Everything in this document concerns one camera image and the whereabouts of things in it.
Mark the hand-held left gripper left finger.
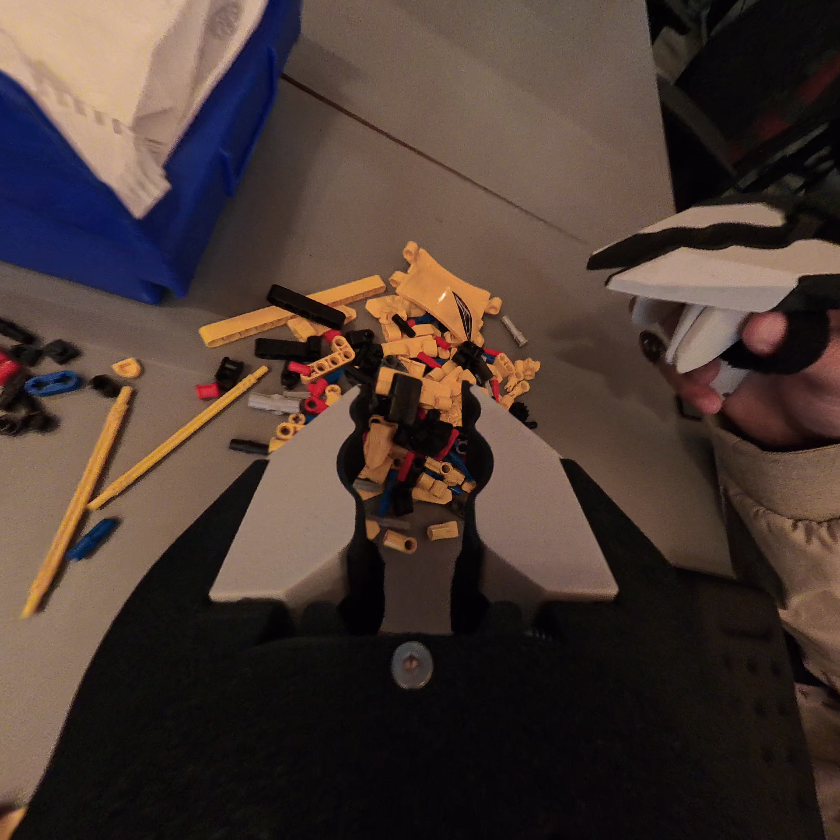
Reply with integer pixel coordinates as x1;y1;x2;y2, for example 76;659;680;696
209;385;387;634

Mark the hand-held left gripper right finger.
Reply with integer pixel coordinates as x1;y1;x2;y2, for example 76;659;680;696
450;382;620;634

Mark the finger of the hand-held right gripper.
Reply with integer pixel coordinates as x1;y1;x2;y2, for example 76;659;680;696
605;239;840;313
586;202;809;271

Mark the pile of toy bricks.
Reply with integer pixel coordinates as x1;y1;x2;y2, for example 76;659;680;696
252;289;542;555

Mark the blue link brick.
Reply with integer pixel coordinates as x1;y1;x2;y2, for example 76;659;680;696
25;371;83;396

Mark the person's right forearm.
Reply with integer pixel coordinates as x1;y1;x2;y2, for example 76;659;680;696
710;420;840;690

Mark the grey desk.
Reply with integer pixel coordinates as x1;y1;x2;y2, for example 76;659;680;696
0;0;739;811

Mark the person's right hand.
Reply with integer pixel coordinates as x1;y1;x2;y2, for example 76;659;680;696
656;310;840;452

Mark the dark chair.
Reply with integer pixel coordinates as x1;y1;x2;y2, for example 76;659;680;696
646;0;840;211

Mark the yellow toy axle rod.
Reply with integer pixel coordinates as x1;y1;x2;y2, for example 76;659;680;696
87;365;270;511
21;386;134;619

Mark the blue toy pin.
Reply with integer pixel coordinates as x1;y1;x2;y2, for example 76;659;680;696
66;518;120;562

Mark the long yellow toy beam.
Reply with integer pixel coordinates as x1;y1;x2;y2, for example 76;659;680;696
199;276;387;347

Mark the black toy beam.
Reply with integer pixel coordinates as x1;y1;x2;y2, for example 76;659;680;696
266;285;347;330

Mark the black perforated panel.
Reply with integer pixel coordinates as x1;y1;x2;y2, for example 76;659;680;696
669;566;798;723

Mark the yellow curved toy panel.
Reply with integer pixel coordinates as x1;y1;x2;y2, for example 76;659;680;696
388;241;503;345

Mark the blue plastic bin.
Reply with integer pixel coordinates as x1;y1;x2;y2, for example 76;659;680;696
0;0;304;306

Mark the person's beige jacket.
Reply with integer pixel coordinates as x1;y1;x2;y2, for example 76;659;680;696
791;682;840;840

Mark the white paper bag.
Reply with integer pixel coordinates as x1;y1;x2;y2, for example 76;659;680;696
0;0;270;221

